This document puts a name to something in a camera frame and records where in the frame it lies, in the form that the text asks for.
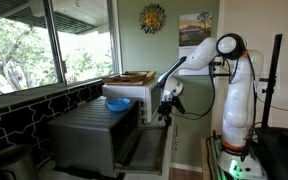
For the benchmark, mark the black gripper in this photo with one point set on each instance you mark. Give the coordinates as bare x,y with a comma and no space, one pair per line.
165,109

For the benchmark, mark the blue plastic bowl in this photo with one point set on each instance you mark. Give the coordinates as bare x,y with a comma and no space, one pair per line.
118,104

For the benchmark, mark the silver toaster oven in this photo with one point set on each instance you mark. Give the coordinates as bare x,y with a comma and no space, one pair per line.
92,138

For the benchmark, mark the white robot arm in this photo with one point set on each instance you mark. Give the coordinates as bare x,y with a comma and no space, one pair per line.
235,157

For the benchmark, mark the white microwave oven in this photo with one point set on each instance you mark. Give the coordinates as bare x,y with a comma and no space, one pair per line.
149,94

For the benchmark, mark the wooden tray stack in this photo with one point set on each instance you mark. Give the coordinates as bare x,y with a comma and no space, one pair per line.
130,78

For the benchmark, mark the black equipment box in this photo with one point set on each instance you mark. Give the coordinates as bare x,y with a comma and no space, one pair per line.
272,150

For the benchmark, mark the dark metal pot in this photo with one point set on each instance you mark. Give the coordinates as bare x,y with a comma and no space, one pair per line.
16,163

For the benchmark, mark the landscape wall calendar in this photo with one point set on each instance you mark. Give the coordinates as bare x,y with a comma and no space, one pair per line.
193,29

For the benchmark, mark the sun wall decoration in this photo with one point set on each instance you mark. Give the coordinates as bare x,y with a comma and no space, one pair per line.
152,18

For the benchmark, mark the black camera stand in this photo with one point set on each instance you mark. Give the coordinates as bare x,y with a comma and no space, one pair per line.
271,79

